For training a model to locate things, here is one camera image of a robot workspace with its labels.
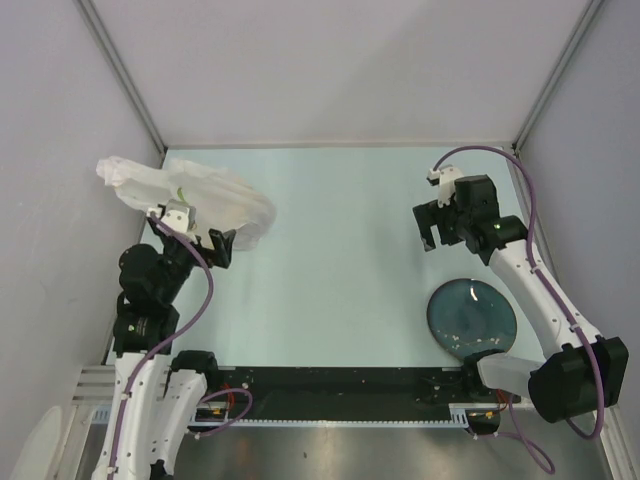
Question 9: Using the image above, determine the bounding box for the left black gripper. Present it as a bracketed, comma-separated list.
[149, 217, 234, 301]

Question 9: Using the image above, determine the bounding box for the white printed plastic bag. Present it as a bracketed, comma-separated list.
[96, 156, 276, 251]

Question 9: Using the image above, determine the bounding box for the dark blue ceramic plate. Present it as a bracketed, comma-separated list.
[426, 278, 517, 360]

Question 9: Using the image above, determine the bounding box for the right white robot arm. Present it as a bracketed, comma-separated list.
[413, 166, 629, 429]

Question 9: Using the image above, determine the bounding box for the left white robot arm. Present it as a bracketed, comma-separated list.
[92, 229, 236, 479]

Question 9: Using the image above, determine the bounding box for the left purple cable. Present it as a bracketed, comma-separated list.
[102, 212, 254, 469]

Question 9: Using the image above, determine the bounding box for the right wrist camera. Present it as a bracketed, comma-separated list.
[427, 165, 463, 208]

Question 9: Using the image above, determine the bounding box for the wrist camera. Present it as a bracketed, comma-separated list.
[427, 165, 463, 208]
[147, 199, 196, 236]

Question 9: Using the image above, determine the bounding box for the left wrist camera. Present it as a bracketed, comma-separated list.
[147, 199, 196, 236]

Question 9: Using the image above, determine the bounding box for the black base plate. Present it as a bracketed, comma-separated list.
[184, 361, 508, 422]

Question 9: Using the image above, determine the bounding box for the aluminium frame rail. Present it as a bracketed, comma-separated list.
[72, 365, 116, 405]

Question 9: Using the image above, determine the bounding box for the white slotted cable duct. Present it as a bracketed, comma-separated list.
[92, 405, 474, 427]

